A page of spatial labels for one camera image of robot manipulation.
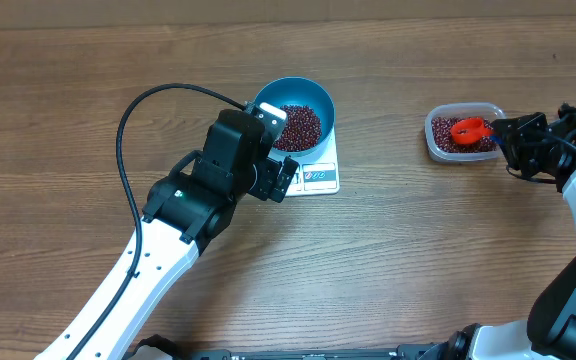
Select red scoop with blue handle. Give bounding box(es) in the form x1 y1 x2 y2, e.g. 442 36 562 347
450 117 496 146

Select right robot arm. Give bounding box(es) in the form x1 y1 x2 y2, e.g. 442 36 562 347
422 104 576 360

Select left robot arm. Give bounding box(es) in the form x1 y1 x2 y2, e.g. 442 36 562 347
39 103 297 359

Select white digital kitchen scale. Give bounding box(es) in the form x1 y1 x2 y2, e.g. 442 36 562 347
286 129 340 197

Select red beans in bowl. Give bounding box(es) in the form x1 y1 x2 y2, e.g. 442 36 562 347
273 105 322 152

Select blue plastic bowl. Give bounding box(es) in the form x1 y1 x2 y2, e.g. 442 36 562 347
254 77 336 157

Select clear plastic container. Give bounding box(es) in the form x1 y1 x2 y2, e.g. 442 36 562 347
424 102 506 163

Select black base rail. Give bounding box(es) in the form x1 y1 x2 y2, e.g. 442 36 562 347
122 332 469 360

